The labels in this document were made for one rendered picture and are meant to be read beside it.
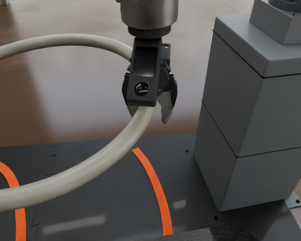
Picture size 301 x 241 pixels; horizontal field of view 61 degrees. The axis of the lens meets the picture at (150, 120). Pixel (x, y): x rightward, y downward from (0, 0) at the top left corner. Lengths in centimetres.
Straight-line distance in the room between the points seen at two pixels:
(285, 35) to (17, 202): 85
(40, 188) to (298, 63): 78
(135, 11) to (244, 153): 81
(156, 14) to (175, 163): 124
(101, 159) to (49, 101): 182
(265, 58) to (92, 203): 105
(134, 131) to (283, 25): 68
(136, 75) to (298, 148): 95
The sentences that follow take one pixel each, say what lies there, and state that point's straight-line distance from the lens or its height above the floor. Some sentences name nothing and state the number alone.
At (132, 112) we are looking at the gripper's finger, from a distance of 52.
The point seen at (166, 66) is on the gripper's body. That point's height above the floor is 98.
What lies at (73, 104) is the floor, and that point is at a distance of 209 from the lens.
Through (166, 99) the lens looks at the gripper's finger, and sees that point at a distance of 49.
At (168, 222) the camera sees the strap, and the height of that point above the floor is 2.
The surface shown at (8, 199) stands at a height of 90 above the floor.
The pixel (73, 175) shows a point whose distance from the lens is 38.
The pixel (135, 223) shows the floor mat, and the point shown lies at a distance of 133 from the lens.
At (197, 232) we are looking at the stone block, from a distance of 68.
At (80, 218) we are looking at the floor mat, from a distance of 139.
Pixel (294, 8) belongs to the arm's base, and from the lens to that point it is 98.
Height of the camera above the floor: 120
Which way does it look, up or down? 40 degrees down
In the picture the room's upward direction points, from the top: straight up
